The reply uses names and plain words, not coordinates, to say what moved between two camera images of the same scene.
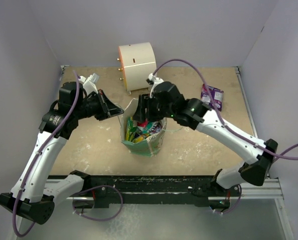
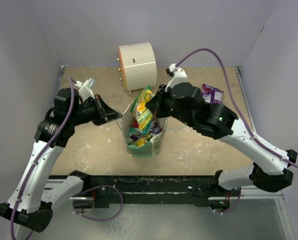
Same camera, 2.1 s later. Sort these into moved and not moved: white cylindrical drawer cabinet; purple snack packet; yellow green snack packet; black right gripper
Moved: yellow green snack packet
Not moved: purple snack packet; white cylindrical drawer cabinet; black right gripper
